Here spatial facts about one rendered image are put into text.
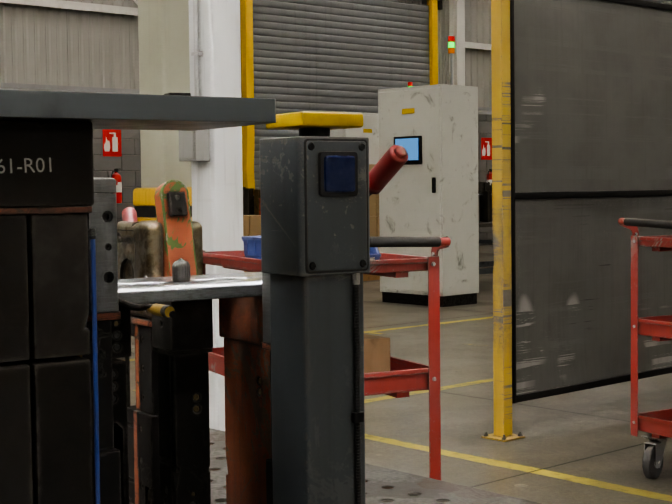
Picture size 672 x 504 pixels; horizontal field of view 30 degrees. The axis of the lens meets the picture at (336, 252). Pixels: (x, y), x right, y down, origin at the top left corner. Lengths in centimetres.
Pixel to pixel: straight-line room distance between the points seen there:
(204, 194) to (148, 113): 432
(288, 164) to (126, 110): 17
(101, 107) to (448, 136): 1051
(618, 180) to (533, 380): 110
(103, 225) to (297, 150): 19
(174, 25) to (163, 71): 32
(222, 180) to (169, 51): 330
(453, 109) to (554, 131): 570
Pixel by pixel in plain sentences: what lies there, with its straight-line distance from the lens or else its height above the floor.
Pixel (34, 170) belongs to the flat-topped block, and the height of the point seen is 111.
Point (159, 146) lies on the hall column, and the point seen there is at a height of 138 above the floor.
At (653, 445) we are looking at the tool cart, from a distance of 486.
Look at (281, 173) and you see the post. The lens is 102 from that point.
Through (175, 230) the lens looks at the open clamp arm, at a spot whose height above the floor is 105.
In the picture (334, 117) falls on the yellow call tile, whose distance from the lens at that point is 102.
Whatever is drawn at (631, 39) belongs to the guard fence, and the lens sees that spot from 628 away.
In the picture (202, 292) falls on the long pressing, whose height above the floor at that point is 100.
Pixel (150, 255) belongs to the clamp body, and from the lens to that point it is 149.
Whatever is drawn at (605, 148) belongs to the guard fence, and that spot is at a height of 126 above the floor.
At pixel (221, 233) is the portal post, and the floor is 91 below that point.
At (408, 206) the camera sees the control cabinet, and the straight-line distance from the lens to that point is 1155.
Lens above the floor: 110
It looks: 3 degrees down
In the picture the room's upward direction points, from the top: 1 degrees counter-clockwise
